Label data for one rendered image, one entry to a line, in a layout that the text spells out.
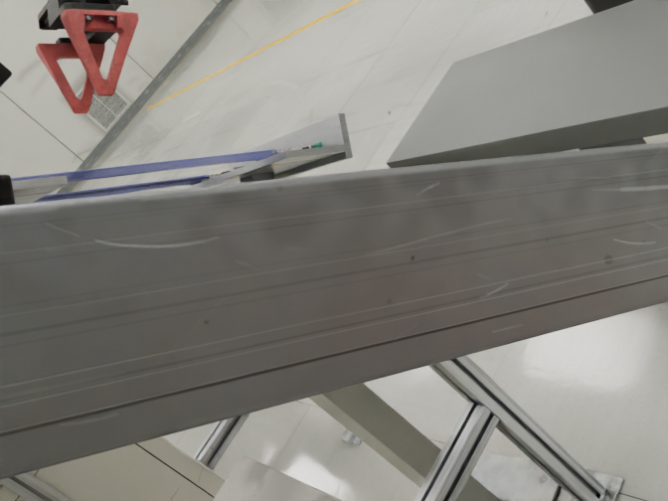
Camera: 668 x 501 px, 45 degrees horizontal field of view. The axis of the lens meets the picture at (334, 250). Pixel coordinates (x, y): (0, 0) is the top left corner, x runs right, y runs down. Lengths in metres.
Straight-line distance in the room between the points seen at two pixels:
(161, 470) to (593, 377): 0.91
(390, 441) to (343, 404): 0.12
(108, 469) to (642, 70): 1.27
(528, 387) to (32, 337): 1.54
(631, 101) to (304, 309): 0.80
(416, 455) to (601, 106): 0.67
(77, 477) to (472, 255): 1.53
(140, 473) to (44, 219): 1.60
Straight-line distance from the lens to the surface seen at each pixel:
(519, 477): 1.57
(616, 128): 1.01
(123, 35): 0.79
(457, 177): 0.26
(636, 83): 1.02
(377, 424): 1.33
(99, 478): 1.76
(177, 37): 9.22
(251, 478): 0.96
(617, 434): 1.51
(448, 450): 1.23
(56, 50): 0.89
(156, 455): 1.79
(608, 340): 1.65
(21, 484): 1.69
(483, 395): 1.23
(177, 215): 0.21
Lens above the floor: 1.09
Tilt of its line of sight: 24 degrees down
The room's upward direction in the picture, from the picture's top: 47 degrees counter-clockwise
